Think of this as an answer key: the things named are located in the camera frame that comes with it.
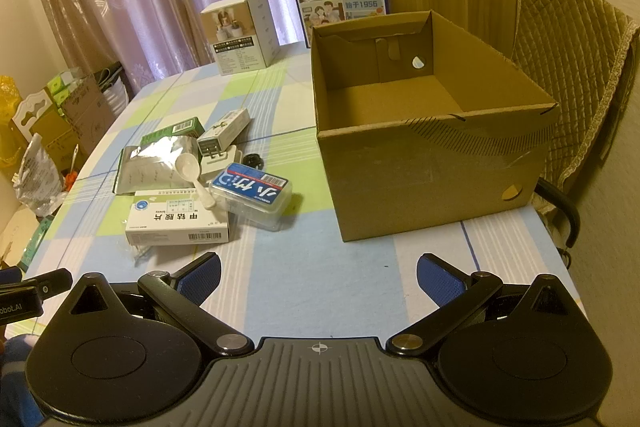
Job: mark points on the quilted tan chair cover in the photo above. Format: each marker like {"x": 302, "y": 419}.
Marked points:
{"x": 565, "y": 57}

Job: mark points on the white product box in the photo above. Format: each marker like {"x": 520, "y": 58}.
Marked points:
{"x": 240, "y": 47}

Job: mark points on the blue striped clothing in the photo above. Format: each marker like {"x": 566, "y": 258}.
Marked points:
{"x": 17, "y": 357}

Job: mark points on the silver plastic bag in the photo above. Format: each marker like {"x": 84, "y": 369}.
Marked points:
{"x": 37, "y": 177}

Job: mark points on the brown cardboard carton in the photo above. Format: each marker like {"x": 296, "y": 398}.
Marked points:
{"x": 75, "y": 112}

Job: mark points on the green printed carton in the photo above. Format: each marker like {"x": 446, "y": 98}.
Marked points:
{"x": 65, "y": 84}

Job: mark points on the white power strip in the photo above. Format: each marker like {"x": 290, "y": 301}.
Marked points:
{"x": 187, "y": 164}

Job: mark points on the white box green plant print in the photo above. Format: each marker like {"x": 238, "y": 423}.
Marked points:
{"x": 227, "y": 124}

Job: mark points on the cardboard box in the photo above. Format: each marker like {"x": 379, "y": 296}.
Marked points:
{"x": 425, "y": 172}

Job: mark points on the yellow plastic bag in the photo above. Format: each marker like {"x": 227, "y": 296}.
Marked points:
{"x": 7, "y": 122}

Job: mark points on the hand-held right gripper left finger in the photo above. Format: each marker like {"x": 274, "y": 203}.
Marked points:
{"x": 202, "y": 279}

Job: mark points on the silver foil pouch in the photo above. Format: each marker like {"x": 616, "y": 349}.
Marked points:
{"x": 145, "y": 167}

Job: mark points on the white shopping bags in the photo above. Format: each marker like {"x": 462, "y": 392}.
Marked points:
{"x": 112, "y": 82}

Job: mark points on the beige embroidered curtain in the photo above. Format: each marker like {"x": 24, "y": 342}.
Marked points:
{"x": 100, "y": 7}

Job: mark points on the clear plastic box blue label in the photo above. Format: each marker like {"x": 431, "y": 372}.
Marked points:
{"x": 250, "y": 194}

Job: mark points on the white power adapter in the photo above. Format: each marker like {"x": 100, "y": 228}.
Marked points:
{"x": 222, "y": 166}

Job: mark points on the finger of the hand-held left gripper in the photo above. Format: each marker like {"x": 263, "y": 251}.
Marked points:
{"x": 50, "y": 282}

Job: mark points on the green carton box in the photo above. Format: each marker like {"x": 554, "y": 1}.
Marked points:
{"x": 175, "y": 127}

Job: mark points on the white medicine box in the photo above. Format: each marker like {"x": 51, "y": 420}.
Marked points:
{"x": 175, "y": 217}

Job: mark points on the crumpled clear wrapper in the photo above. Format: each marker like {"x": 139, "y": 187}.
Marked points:
{"x": 141, "y": 253}

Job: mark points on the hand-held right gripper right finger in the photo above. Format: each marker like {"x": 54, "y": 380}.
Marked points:
{"x": 440, "y": 279}

